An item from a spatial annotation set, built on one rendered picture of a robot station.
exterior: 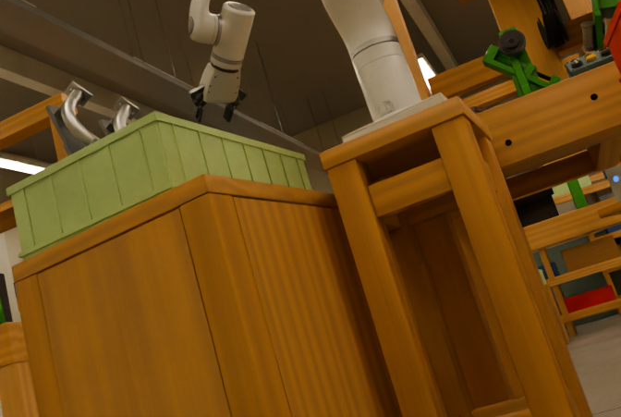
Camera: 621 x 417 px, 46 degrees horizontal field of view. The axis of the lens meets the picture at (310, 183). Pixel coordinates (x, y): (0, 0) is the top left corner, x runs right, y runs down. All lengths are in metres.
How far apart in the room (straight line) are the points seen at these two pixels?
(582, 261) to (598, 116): 7.29
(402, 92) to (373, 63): 0.10
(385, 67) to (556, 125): 0.45
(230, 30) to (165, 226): 0.70
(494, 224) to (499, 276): 0.10
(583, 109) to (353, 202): 0.63
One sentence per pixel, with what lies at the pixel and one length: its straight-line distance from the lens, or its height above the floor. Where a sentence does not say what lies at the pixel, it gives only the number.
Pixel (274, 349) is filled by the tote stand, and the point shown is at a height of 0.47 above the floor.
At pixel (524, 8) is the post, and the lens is 2.58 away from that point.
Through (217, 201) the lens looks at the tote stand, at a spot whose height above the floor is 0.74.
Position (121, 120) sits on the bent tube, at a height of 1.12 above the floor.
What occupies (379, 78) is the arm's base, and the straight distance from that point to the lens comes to 1.66.
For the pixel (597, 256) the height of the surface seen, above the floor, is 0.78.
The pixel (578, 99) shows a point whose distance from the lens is 1.85.
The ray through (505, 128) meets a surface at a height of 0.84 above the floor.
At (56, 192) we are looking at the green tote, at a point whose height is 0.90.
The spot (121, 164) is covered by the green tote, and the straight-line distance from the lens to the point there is 1.46.
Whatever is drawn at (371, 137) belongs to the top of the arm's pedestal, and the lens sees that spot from 1.53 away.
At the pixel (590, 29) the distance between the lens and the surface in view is 2.14.
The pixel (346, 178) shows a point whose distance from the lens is 1.54.
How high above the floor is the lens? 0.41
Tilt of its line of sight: 14 degrees up
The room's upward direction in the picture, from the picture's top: 17 degrees counter-clockwise
